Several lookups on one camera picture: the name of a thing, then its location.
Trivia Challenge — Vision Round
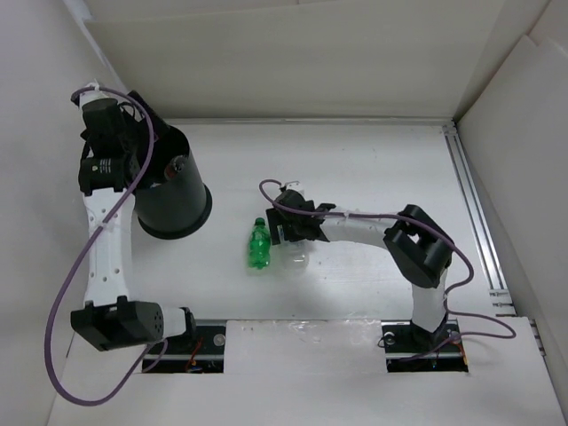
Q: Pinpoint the clear bottle blue green label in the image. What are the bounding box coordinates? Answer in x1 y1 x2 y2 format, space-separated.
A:
277 225 309 273

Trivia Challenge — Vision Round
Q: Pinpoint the clear bottle red label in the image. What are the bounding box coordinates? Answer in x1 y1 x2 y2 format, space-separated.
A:
163 155 188 181

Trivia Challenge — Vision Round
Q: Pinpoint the green plastic soda bottle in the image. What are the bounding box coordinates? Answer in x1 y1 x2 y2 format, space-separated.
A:
247 217 271 270

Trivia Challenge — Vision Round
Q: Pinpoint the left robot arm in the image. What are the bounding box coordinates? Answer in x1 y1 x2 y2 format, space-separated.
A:
70 87 212 352

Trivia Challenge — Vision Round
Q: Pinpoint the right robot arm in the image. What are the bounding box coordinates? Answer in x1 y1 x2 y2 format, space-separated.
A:
266 188 452 350

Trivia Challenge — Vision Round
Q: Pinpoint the black plastic bin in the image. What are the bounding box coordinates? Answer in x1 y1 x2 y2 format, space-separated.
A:
134 125 212 240

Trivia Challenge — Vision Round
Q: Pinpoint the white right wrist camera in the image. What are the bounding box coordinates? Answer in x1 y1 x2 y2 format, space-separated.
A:
280 180 305 196

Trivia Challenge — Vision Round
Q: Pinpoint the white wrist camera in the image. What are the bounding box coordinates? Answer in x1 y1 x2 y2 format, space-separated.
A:
70 81 107 108
280 180 305 196

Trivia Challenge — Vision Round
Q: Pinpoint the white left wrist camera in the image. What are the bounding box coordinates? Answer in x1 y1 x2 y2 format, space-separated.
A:
70 81 107 108

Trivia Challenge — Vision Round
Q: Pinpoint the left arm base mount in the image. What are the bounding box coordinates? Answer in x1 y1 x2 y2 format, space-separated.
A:
141 320 226 375

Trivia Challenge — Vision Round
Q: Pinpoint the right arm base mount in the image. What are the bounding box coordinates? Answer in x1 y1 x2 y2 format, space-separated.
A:
377 319 469 373

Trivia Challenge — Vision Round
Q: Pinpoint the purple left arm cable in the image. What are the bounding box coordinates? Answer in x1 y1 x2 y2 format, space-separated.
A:
43 86 170 405

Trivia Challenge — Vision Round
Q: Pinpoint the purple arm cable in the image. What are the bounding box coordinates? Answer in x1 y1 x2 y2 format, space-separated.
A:
43 86 170 405
258 178 518 363

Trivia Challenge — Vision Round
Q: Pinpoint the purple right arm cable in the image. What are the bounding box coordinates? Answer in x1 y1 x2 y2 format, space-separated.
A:
258 178 518 363

